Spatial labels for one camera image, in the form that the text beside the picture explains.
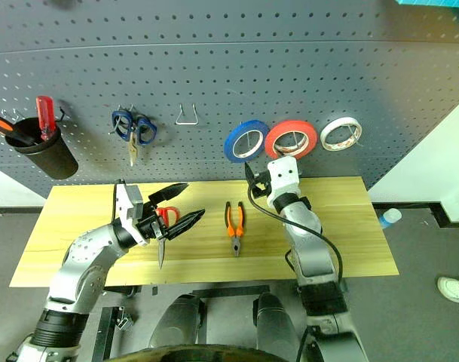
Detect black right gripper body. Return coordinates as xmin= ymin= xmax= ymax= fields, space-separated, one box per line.
xmin=251 ymin=170 xmax=272 ymax=200

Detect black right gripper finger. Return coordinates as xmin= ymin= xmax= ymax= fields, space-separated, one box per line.
xmin=244 ymin=162 xmax=262 ymax=190

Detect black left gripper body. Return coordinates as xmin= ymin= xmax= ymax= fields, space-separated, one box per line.
xmin=136 ymin=199 xmax=169 ymax=242

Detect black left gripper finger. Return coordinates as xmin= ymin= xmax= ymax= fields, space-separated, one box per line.
xmin=148 ymin=183 xmax=189 ymax=207
xmin=164 ymin=208 xmax=207 ymax=241

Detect red handled scissors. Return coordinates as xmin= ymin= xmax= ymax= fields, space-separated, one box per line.
xmin=155 ymin=206 xmax=181 ymax=270

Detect orange black pliers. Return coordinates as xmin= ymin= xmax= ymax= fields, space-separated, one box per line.
xmin=224 ymin=201 xmax=247 ymax=258

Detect blue tape roll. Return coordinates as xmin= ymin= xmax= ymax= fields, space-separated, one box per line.
xmin=223 ymin=119 xmax=271 ymax=164

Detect red tape roll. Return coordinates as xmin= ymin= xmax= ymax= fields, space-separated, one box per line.
xmin=264 ymin=119 xmax=317 ymax=160

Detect white tape roll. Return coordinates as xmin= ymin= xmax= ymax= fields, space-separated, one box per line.
xmin=319 ymin=116 xmax=363 ymax=152

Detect grey metal pegboard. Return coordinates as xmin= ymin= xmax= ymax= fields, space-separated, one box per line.
xmin=0 ymin=0 xmax=459 ymax=199

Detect dark rounded shape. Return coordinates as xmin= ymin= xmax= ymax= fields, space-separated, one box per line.
xmin=148 ymin=293 xmax=208 ymax=350
xmin=252 ymin=292 xmax=302 ymax=362

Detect black cup holder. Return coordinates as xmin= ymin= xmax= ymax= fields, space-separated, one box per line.
xmin=5 ymin=117 xmax=79 ymax=180

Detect dark curved rim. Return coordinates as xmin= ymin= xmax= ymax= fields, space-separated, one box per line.
xmin=108 ymin=342 xmax=290 ymax=362

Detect clear bottle blue cap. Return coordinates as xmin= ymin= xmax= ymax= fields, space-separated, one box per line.
xmin=378 ymin=207 xmax=402 ymax=229

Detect white shoe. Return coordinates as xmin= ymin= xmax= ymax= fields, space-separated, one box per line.
xmin=436 ymin=276 xmax=459 ymax=305

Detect teal foam block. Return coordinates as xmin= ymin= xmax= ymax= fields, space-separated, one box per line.
xmin=396 ymin=0 xmax=459 ymax=9

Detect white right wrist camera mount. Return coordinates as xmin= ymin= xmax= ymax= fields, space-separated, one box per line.
xmin=266 ymin=155 xmax=302 ymax=207

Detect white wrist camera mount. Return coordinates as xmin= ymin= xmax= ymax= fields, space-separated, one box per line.
xmin=114 ymin=179 xmax=149 ymax=248
xmin=266 ymin=155 xmax=302 ymax=207

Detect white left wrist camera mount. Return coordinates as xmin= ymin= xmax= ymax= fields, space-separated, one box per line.
xmin=114 ymin=179 xmax=149 ymax=248

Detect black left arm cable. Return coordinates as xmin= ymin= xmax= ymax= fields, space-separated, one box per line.
xmin=111 ymin=179 xmax=120 ymax=227

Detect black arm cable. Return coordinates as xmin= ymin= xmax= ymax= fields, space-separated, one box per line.
xmin=111 ymin=179 xmax=120 ymax=227
xmin=246 ymin=184 xmax=345 ymax=291

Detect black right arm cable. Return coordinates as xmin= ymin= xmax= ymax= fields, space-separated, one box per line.
xmin=246 ymin=184 xmax=345 ymax=291

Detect blue handled scissors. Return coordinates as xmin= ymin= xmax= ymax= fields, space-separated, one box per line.
xmin=111 ymin=108 xmax=158 ymax=167

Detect silver triangular wire hook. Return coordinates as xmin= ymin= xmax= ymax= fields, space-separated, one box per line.
xmin=175 ymin=104 xmax=200 ymax=126

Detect black metal table frame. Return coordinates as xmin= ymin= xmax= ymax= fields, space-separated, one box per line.
xmin=91 ymin=284 xmax=272 ymax=362

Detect red handled screwdriver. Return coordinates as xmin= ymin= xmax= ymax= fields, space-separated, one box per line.
xmin=35 ymin=95 xmax=57 ymax=143

